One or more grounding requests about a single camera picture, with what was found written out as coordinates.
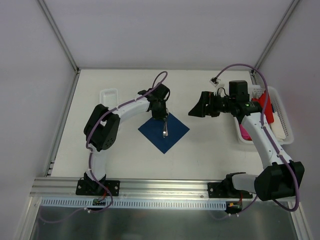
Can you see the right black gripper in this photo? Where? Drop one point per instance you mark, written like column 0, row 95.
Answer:
column 207, row 104

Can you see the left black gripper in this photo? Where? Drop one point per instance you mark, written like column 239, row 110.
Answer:
column 161, row 116

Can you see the silver spoon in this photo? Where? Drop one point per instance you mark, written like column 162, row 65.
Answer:
column 165, row 119

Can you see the silver fork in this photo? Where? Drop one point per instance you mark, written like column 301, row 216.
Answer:
column 164, row 131

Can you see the blue paper napkin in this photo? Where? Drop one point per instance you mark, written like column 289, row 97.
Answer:
column 153, row 130

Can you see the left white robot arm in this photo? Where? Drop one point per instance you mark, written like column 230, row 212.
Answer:
column 103, row 125

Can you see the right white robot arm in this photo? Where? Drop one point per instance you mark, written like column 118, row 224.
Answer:
column 281, row 176

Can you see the pink rolled napkin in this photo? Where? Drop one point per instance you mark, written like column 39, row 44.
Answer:
column 244, row 134

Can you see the red rolled napkin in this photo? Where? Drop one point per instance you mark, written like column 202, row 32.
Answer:
column 268, row 110

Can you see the white napkin stack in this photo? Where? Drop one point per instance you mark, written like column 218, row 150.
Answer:
column 277, row 128

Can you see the large white basket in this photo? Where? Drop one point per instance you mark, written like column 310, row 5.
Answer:
column 277, row 104

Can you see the small white utensil tray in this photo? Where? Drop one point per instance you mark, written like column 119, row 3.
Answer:
column 109, row 97

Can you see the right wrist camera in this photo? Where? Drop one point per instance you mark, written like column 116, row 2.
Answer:
column 216, row 82

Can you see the right aluminium frame post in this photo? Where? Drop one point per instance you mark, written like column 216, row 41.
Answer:
column 277, row 32

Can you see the aluminium frame post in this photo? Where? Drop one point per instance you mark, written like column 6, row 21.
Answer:
column 277, row 32
column 53, row 25

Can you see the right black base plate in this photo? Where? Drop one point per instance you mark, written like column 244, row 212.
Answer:
column 225, row 189

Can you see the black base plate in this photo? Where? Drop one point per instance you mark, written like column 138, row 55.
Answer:
column 225, row 189
column 88, row 187

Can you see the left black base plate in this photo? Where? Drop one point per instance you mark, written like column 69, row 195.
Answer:
column 88, row 187

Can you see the aluminium mounting rail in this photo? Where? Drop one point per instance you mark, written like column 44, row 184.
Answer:
column 158, row 189

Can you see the white slotted cable duct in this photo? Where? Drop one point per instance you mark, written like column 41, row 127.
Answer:
column 135, row 203

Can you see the left aluminium frame post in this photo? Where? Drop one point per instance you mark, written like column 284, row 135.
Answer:
column 53, row 25

